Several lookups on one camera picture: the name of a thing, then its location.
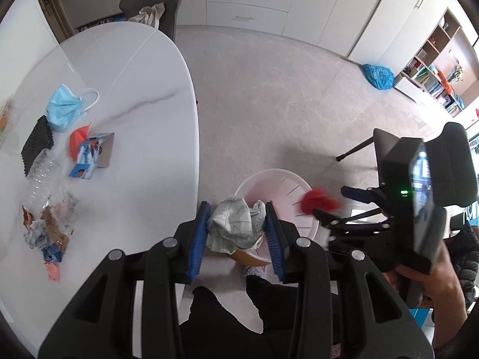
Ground tall white cupboard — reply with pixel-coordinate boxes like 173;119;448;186
346;0;454;69

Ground blue plastic bag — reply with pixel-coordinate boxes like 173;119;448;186
362;63;395;91

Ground person's black trousers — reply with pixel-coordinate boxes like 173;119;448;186
179;275;339;359

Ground small blue wrapper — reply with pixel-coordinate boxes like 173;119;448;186
42;245;63;263

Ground white green paper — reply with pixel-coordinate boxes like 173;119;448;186
207;195;267;254

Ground person's right forearm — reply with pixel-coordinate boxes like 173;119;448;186
430;305;469;349

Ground person's right hand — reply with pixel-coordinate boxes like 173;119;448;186
386;238;467;318

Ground beige cloth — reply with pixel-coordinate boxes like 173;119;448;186
127;2;166;29

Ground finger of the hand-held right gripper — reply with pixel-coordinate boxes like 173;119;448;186
340;185;392;206
312;209;392;238

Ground blue face mask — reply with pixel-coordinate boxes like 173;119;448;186
46;85;100;133

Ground orange-red paper piece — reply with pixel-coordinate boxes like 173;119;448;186
68;123;93;161

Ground red wrapper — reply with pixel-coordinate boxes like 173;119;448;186
300;187;343;215

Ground crumpled grey paper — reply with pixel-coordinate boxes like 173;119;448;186
23;220;48;250

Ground grey shoe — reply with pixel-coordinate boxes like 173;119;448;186
243;265;270;278

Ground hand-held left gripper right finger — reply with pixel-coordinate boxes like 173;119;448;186
263;201;435;359

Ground white drawer cabinet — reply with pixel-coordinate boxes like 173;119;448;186
205;0;350;47

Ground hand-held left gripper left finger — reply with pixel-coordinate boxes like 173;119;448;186
37;201;212;359

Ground blue snack packet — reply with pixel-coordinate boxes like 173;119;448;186
68;132;115;180

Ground open bookshelf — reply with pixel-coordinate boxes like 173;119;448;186
394;7;479;121

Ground black foam mesh net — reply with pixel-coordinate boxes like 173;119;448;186
20;115;55;176

